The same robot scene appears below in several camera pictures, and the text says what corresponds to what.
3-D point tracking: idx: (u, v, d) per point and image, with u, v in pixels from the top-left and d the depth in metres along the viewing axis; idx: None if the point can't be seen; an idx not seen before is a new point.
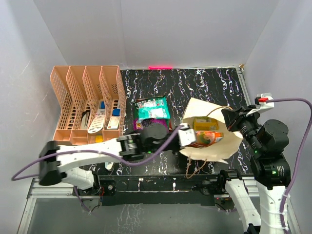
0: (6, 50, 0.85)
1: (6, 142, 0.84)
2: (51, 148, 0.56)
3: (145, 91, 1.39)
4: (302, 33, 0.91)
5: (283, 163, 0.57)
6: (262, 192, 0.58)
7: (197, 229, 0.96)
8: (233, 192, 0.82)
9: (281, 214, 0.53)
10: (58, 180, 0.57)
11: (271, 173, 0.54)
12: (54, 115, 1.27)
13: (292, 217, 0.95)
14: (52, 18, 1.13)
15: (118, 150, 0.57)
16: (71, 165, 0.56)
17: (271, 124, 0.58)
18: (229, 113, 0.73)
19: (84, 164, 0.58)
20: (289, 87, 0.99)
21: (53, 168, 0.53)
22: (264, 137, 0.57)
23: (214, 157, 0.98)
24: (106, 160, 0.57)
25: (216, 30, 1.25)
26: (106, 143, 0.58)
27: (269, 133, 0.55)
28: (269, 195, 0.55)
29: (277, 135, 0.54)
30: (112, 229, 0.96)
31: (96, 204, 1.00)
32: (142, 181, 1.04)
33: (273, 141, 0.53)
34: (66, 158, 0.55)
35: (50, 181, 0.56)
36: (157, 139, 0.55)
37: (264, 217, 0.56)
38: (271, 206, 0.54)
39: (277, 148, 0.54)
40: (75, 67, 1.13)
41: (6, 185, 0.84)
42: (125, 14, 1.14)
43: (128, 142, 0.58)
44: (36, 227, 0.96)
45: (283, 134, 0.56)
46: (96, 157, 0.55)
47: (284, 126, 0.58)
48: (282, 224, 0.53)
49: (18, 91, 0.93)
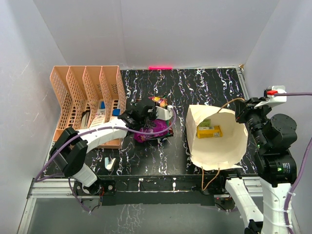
0: (6, 50, 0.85)
1: (6, 142, 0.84)
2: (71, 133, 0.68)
3: (145, 91, 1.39)
4: (302, 33, 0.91)
5: (289, 159, 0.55)
6: (265, 187, 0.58)
7: (197, 229, 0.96)
8: (233, 190, 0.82)
9: (284, 212, 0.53)
10: (83, 162, 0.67)
11: (277, 169, 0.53)
12: (54, 115, 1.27)
13: (293, 218, 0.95)
14: (52, 18, 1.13)
15: (124, 123, 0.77)
16: (93, 143, 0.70)
17: (279, 119, 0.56)
18: (241, 104, 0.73)
19: (102, 141, 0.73)
20: (289, 86, 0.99)
21: (86, 145, 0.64)
22: (272, 132, 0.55)
23: (226, 165, 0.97)
24: (118, 133, 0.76)
25: (215, 30, 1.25)
26: (112, 121, 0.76)
27: (276, 128, 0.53)
28: (274, 193, 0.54)
29: (283, 131, 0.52)
30: (112, 229, 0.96)
31: (96, 204, 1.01)
32: (142, 181, 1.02)
33: (280, 137, 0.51)
34: (89, 137, 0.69)
35: (78, 163, 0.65)
36: (149, 107, 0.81)
37: (268, 213, 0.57)
38: (275, 204, 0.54)
39: (283, 145, 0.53)
40: (75, 67, 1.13)
41: (5, 185, 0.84)
42: (125, 14, 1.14)
43: (126, 117, 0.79)
44: (36, 228, 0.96)
45: (291, 129, 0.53)
46: (111, 131, 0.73)
47: (293, 121, 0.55)
48: (286, 222, 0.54)
49: (18, 91, 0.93)
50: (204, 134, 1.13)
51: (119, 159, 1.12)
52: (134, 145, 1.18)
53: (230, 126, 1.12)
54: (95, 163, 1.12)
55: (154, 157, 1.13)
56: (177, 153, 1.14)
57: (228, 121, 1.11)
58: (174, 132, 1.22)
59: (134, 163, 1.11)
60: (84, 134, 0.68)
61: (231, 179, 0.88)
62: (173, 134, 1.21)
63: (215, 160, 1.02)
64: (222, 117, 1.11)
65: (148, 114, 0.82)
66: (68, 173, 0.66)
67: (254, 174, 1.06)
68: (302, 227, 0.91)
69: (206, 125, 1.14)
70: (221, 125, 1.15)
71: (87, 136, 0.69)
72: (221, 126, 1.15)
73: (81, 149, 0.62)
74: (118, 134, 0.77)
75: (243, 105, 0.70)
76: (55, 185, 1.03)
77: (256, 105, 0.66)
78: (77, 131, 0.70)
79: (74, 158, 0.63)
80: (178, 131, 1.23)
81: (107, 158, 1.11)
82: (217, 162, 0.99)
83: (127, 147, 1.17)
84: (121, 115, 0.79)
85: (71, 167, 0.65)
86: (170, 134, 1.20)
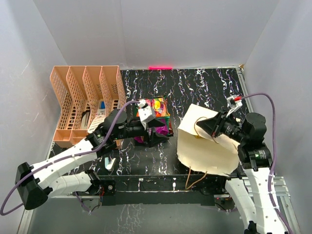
0: (6, 50, 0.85)
1: (6, 141, 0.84)
2: (24, 170, 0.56)
3: (145, 91, 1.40)
4: (302, 33, 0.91)
5: (264, 148, 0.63)
6: (249, 176, 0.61)
7: (197, 229, 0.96)
8: (232, 189, 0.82)
9: (270, 194, 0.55)
10: (45, 195, 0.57)
11: (255, 156, 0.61)
12: (54, 115, 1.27)
13: (292, 217, 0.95)
14: (52, 18, 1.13)
15: (90, 146, 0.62)
16: (51, 178, 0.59)
17: (252, 116, 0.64)
18: (207, 122, 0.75)
19: (63, 172, 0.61)
20: (290, 86, 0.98)
21: (35, 186, 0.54)
22: (247, 127, 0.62)
23: (214, 169, 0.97)
24: (83, 160, 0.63)
25: (215, 30, 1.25)
26: (76, 145, 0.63)
27: (250, 123, 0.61)
28: (256, 176, 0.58)
29: (256, 124, 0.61)
30: (112, 230, 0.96)
31: (96, 204, 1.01)
32: (142, 181, 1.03)
33: (254, 129, 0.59)
34: (43, 174, 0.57)
35: (37, 198, 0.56)
36: (119, 126, 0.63)
37: (256, 200, 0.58)
38: (260, 187, 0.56)
39: (257, 136, 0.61)
40: (75, 67, 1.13)
41: (6, 185, 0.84)
42: (125, 13, 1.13)
43: (97, 137, 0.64)
44: (36, 227, 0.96)
45: (262, 123, 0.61)
46: (72, 160, 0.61)
47: (262, 116, 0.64)
48: (273, 203, 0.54)
49: (18, 90, 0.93)
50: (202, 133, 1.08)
51: (119, 159, 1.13)
52: (134, 145, 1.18)
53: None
54: (95, 163, 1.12)
55: (154, 157, 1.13)
56: (177, 153, 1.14)
57: None
58: (174, 132, 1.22)
59: (134, 163, 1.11)
60: (35, 172, 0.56)
61: (231, 179, 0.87)
62: (173, 134, 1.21)
63: (205, 164, 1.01)
64: None
65: (119, 130, 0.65)
66: (32, 206, 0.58)
67: None
68: (302, 227, 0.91)
69: None
70: None
71: (42, 172, 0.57)
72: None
73: (30, 192, 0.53)
74: (87, 158, 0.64)
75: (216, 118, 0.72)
76: None
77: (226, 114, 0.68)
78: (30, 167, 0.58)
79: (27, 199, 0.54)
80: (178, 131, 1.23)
81: (107, 158, 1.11)
82: (207, 167, 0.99)
83: (127, 147, 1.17)
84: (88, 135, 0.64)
85: (32, 203, 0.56)
86: (171, 134, 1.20)
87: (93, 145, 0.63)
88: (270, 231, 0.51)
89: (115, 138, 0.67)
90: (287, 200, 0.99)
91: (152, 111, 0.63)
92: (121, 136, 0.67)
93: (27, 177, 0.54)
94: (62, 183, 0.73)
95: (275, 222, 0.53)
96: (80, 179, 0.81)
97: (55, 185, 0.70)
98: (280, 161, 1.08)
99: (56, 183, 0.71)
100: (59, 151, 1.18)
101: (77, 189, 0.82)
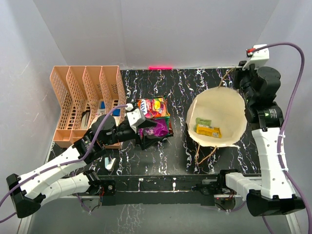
0: (6, 51, 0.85)
1: (6, 141, 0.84)
2: (13, 181, 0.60)
3: (145, 91, 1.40)
4: None
5: (277, 108, 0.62)
6: (257, 137, 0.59)
7: (197, 229, 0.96)
8: (232, 177, 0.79)
9: (279, 155, 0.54)
10: (34, 204, 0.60)
11: (264, 115, 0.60)
12: (54, 115, 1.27)
13: (292, 217, 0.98)
14: (53, 18, 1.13)
15: (77, 155, 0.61)
16: (39, 188, 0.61)
17: (266, 70, 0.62)
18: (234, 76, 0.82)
19: (51, 182, 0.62)
20: None
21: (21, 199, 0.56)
22: (259, 83, 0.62)
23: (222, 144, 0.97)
24: (71, 168, 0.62)
25: (215, 30, 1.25)
26: (63, 153, 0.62)
27: (262, 77, 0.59)
28: (264, 137, 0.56)
29: (268, 79, 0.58)
30: (112, 229, 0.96)
31: (96, 204, 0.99)
32: (142, 181, 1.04)
33: (265, 85, 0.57)
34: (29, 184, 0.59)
35: (27, 207, 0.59)
36: (107, 130, 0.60)
37: (263, 163, 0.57)
38: (268, 148, 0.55)
39: (269, 93, 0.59)
40: (75, 67, 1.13)
41: (5, 185, 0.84)
42: (126, 13, 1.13)
43: (84, 142, 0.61)
44: (36, 228, 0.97)
45: (275, 78, 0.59)
46: (59, 170, 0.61)
47: (277, 71, 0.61)
48: (281, 165, 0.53)
49: (18, 91, 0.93)
50: (203, 130, 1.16)
51: (119, 159, 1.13)
52: (134, 145, 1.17)
53: (230, 129, 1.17)
54: (95, 163, 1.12)
55: (154, 157, 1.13)
56: (177, 153, 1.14)
57: (228, 124, 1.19)
58: (174, 132, 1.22)
59: (134, 163, 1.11)
60: (22, 184, 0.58)
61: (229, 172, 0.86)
62: (173, 134, 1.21)
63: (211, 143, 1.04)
64: (223, 118, 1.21)
65: (108, 136, 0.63)
66: (26, 213, 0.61)
67: (254, 174, 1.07)
68: None
69: (206, 124, 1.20)
70: (221, 127, 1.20)
71: (29, 183, 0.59)
72: (221, 128, 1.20)
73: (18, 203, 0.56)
74: (75, 167, 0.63)
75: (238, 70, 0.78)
76: None
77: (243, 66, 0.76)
78: (19, 179, 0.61)
79: (17, 208, 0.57)
80: (178, 131, 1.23)
81: (107, 158, 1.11)
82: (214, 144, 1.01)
83: (127, 147, 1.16)
84: (77, 142, 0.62)
85: (24, 211, 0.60)
86: (170, 134, 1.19)
87: (80, 152, 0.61)
88: (277, 194, 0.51)
89: (105, 143, 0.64)
90: None
91: (142, 114, 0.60)
92: (111, 141, 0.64)
93: (13, 189, 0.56)
94: (56, 188, 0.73)
95: (282, 185, 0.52)
96: (77, 182, 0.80)
97: (48, 191, 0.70)
98: None
99: (49, 189, 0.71)
100: (59, 151, 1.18)
101: (75, 191, 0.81)
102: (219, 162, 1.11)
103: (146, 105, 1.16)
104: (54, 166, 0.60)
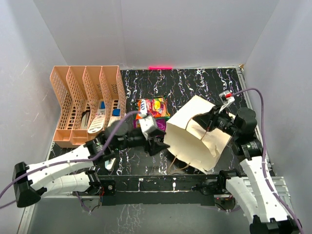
0: (6, 50, 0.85)
1: (6, 142, 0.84)
2: (20, 170, 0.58)
3: (145, 91, 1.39)
4: (302, 33, 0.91)
5: (257, 141, 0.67)
6: (245, 169, 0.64)
7: (197, 229, 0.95)
8: (234, 189, 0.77)
9: (266, 180, 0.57)
10: (37, 196, 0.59)
11: (247, 146, 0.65)
12: (54, 115, 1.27)
13: None
14: (52, 18, 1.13)
15: (87, 154, 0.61)
16: (45, 181, 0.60)
17: (243, 111, 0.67)
18: (202, 117, 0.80)
19: (57, 176, 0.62)
20: (290, 86, 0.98)
21: (27, 188, 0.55)
22: (240, 122, 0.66)
23: (197, 164, 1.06)
24: (79, 165, 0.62)
25: (216, 30, 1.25)
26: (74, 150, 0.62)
27: (241, 118, 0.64)
28: (251, 165, 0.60)
29: (247, 119, 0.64)
30: (112, 229, 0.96)
31: (96, 204, 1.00)
32: (142, 181, 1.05)
33: (245, 124, 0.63)
34: (37, 176, 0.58)
35: (29, 198, 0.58)
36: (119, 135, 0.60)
37: (255, 191, 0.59)
38: (256, 175, 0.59)
39: (249, 129, 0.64)
40: (75, 67, 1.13)
41: (6, 185, 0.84)
42: (125, 13, 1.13)
43: (96, 144, 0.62)
44: (36, 227, 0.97)
45: (253, 117, 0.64)
46: (68, 166, 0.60)
47: (253, 111, 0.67)
48: (271, 188, 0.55)
49: (18, 91, 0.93)
50: None
51: (119, 159, 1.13)
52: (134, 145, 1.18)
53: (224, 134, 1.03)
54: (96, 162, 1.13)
55: (154, 157, 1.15)
56: None
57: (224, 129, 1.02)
58: None
59: (134, 163, 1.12)
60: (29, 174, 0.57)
61: (231, 178, 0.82)
62: None
63: (193, 154, 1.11)
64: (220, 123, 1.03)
65: (119, 142, 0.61)
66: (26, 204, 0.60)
67: None
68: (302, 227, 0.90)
69: None
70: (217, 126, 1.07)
71: (36, 174, 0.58)
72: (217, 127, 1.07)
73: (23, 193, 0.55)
74: (83, 165, 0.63)
75: (207, 116, 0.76)
76: None
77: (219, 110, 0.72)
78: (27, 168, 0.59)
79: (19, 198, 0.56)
80: None
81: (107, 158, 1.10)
82: (193, 158, 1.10)
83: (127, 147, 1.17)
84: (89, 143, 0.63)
85: (25, 202, 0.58)
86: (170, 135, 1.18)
87: (90, 153, 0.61)
88: (273, 217, 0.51)
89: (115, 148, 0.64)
90: (287, 200, 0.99)
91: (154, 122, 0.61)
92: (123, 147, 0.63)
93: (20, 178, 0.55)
94: (58, 184, 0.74)
95: (276, 207, 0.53)
96: (78, 180, 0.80)
97: (50, 185, 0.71)
98: (280, 161, 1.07)
99: (51, 183, 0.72)
100: (59, 151, 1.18)
101: (75, 189, 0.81)
102: (218, 162, 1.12)
103: (146, 104, 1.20)
104: (65, 163, 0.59)
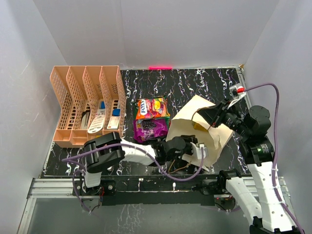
0: (6, 51, 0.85)
1: (6, 141, 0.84)
2: (116, 138, 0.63)
3: (145, 91, 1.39)
4: (302, 32, 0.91)
5: (268, 143, 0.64)
6: (252, 172, 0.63)
7: (197, 229, 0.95)
8: (234, 190, 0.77)
9: (275, 188, 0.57)
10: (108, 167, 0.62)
11: (257, 150, 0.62)
12: (54, 115, 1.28)
13: None
14: (53, 18, 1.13)
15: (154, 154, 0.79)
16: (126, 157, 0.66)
17: (256, 110, 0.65)
18: (208, 111, 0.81)
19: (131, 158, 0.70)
20: (290, 86, 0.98)
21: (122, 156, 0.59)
22: (250, 122, 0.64)
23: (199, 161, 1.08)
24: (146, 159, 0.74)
25: (215, 30, 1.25)
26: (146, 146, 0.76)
27: (254, 118, 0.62)
28: (260, 172, 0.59)
29: (260, 119, 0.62)
30: (112, 229, 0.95)
31: (96, 204, 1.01)
32: (142, 181, 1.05)
33: (257, 126, 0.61)
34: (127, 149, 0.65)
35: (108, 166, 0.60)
36: (177, 149, 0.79)
37: (261, 196, 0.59)
38: (264, 182, 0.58)
39: (261, 131, 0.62)
40: (75, 67, 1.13)
41: (6, 184, 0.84)
42: (126, 13, 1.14)
43: (157, 150, 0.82)
44: (36, 227, 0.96)
45: (266, 117, 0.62)
46: (143, 155, 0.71)
47: (266, 110, 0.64)
48: (278, 198, 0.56)
49: (18, 90, 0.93)
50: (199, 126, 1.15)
51: None
52: None
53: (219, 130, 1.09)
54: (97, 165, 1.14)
55: None
56: None
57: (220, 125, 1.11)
58: None
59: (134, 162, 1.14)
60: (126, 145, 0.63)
61: (231, 179, 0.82)
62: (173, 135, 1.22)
63: None
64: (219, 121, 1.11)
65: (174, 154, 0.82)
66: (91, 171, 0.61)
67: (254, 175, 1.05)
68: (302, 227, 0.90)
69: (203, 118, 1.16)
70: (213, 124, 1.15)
71: (126, 148, 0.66)
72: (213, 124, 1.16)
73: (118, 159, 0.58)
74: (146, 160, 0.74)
75: (215, 110, 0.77)
76: (55, 185, 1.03)
77: (227, 106, 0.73)
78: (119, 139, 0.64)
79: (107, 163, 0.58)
80: None
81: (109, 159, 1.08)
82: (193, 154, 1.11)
83: None
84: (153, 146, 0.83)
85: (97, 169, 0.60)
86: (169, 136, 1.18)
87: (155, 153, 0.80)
88: (278, 227, 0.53)
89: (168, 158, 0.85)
90: (287, 200, 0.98)
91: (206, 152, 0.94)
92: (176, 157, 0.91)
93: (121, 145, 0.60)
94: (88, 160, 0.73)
95: (282, 217, 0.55)
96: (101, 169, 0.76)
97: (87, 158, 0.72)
98: (280, 161, 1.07)
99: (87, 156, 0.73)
100: (59, 151, 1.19)
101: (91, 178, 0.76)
102: (218, 162, 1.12)
103: (146, 104, 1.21)
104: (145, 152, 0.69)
